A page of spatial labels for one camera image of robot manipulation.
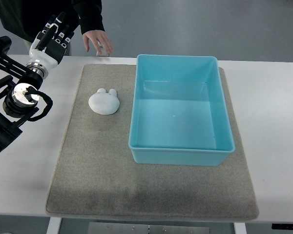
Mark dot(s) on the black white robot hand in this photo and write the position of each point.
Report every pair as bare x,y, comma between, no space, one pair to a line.
52,42

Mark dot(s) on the person's bare hand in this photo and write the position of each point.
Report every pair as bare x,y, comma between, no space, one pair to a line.
100,41

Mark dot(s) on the white bunny toy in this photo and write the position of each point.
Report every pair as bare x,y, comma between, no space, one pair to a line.
103,102

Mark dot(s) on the person's black sleeved forearm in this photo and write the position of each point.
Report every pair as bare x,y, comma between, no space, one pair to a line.
90,14

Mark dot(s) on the blue plastic box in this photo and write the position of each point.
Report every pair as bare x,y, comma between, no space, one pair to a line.
179,112

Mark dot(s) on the lower floor socket plate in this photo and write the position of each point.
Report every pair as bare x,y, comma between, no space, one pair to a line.
103,54

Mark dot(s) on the person's dark torso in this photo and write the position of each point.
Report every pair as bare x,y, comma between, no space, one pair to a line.
25,18

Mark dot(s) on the grey felt mat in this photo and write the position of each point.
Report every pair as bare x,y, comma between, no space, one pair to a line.
97,177

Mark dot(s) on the white left table leg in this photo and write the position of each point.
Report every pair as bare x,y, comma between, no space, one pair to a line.
54,225

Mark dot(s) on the white table leg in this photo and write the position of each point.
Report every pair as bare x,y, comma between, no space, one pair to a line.
54,225
240,228

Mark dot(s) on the white right table leg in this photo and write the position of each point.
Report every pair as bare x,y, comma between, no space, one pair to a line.
240,228

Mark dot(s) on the black table control panel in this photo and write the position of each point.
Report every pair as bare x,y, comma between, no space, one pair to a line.
283,226

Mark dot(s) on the metal table base plate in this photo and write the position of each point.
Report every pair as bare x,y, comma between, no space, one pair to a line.
120,228

